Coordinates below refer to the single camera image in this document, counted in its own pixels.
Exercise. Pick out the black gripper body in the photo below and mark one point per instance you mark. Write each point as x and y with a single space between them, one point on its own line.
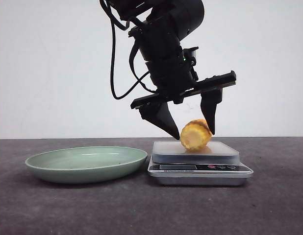
174 83

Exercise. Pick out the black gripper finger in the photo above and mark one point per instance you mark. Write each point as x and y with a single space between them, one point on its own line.
209 102
159 115

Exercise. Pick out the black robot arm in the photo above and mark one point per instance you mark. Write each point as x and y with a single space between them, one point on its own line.
158 26

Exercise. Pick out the yellow corn cob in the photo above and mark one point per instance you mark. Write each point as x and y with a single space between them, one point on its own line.
195 135

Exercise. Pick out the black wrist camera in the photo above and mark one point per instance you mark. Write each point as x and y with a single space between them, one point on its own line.
190 59

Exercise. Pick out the light green plate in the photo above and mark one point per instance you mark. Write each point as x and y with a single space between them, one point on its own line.
83 165

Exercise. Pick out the silver digital kitchen scale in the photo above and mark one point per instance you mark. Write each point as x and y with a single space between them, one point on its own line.
217 164

